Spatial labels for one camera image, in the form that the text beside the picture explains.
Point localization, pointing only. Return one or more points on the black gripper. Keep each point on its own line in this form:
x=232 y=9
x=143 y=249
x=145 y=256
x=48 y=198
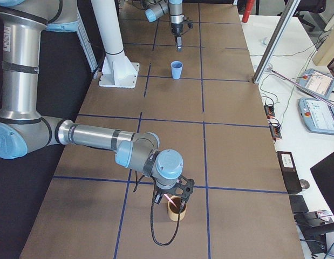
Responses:
x=176 y=29
x=166 y=191

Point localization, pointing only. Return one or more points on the light blue ribbed cup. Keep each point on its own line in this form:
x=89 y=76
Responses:
x=176 y=69

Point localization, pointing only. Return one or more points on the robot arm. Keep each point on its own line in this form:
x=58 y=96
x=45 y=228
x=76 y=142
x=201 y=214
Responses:
x=156 y=9
x=24 y=130

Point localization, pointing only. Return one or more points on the wooden bamboo cup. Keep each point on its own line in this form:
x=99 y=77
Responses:
x=173 y=214

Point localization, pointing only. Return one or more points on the red cylinder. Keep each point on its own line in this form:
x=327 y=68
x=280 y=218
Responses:
x=248 y=9

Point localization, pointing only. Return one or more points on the orange black connector block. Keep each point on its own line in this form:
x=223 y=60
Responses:
x=269 y=110

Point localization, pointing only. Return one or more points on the black power supply box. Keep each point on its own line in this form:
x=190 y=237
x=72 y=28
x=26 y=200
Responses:
x=289 y=172

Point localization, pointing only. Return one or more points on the upper teach pendant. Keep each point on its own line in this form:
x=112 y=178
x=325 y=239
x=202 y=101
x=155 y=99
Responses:
x=317 y=82

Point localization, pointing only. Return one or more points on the teach pendant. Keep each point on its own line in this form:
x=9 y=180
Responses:
x=317 y=82
x=317 y=116

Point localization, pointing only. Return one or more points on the lower teach pendant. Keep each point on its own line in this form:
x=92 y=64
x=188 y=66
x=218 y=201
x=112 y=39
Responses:
x=317 y=116

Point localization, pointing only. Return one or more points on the black monitor corner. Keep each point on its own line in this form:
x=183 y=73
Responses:
x=323 y=174

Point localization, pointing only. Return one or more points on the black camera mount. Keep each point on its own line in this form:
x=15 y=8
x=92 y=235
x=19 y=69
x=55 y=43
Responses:
x=183 y=188

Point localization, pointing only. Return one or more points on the white camera mast base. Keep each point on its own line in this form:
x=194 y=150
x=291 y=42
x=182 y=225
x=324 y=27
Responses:
x=118 y=71

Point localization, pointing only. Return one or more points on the aluminium frame post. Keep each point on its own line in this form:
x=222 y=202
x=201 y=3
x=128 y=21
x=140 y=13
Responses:
x=282 y=24

